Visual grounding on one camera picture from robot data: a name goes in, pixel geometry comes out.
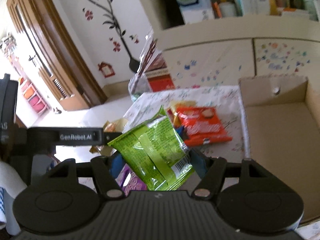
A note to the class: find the purple snack packet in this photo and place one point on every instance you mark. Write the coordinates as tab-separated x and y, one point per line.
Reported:
129	181

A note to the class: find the cardboard box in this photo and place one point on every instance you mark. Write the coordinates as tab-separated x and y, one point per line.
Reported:
282	126

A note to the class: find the red brown carton box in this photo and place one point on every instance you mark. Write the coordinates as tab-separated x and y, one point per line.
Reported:
158	75

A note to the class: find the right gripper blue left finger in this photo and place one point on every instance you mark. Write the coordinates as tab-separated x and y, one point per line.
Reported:
105	171

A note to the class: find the black genrobot finger of the left gripper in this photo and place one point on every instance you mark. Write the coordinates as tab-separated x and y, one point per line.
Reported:
66	136

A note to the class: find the green snack packet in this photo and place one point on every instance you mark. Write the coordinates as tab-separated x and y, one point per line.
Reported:
155	153

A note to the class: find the red house wall sticker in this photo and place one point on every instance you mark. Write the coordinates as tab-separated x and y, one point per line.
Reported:
106	69

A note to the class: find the white round jar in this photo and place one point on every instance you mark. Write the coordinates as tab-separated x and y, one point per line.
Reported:
228	9

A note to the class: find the wooden door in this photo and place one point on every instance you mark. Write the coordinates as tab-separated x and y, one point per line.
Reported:
55	56

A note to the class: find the small yellow packet behind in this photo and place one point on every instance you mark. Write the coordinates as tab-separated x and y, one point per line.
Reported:
173	113

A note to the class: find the yellow snack packet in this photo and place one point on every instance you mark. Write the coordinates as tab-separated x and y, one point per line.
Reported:
110	134

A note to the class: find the white blue green box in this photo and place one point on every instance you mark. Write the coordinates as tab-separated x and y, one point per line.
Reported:
195	11

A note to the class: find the orange red snack packet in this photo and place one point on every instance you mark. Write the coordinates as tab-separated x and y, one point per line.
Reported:
203	126

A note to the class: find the cream cabinet with stickers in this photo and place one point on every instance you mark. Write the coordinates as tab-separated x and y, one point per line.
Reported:
219	52

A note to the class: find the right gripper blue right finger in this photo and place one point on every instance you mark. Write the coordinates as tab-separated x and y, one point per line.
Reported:
212	174

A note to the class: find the dark blue snack packet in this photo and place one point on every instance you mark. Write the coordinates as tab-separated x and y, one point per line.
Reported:
182	132

